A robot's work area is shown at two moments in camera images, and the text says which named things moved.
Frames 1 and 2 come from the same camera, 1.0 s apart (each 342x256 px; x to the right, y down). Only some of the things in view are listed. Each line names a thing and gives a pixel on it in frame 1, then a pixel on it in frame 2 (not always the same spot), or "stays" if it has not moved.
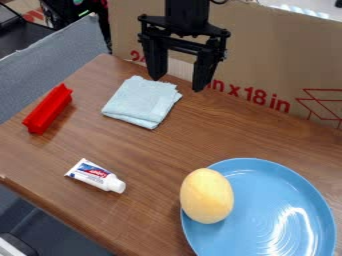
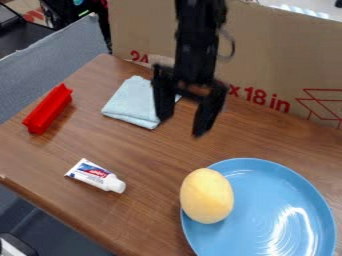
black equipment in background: [62, 11] stays
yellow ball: [206, 195] stays
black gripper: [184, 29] -> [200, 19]
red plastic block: [49, 109] stays
